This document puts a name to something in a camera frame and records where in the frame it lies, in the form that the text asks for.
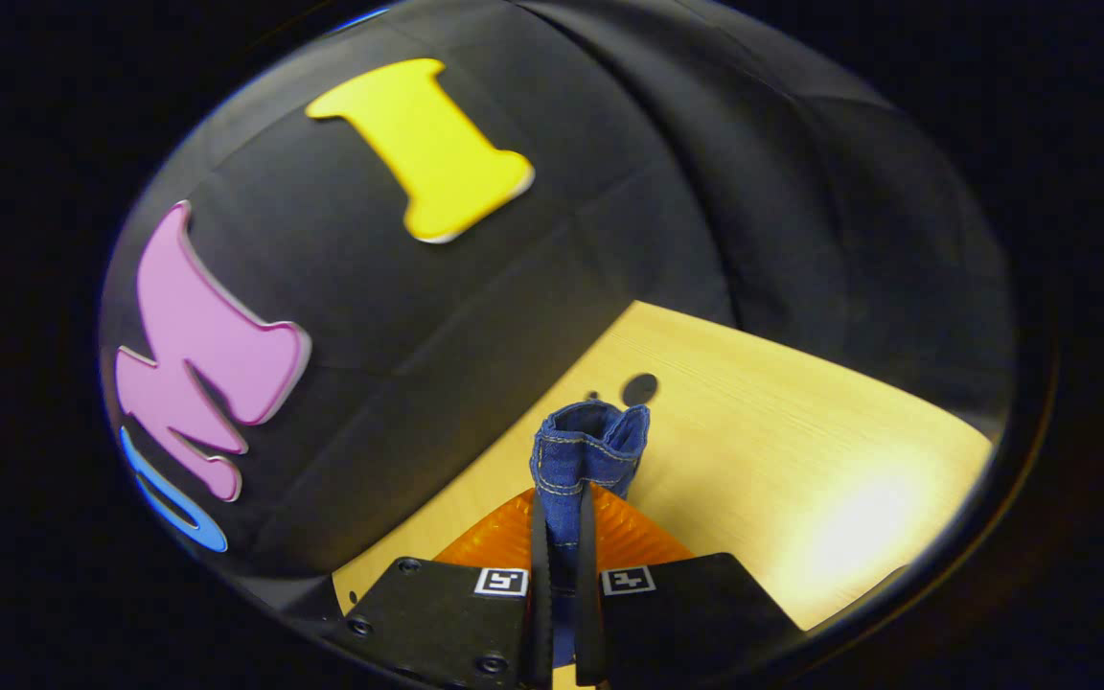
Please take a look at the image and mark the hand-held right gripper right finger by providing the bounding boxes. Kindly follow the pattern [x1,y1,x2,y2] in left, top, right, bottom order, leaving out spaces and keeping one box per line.
[574,481,804,690]

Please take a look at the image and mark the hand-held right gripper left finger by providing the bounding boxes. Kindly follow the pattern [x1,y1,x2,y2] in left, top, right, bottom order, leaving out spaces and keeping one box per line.
[334,487,555,690]

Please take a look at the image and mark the blue denim jeans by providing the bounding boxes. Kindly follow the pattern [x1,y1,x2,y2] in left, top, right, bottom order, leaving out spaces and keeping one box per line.
[529,401,652,669]

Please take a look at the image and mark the black backdrop cloth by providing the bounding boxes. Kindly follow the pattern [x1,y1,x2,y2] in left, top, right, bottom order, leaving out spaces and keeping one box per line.
[100,0,1018,614]

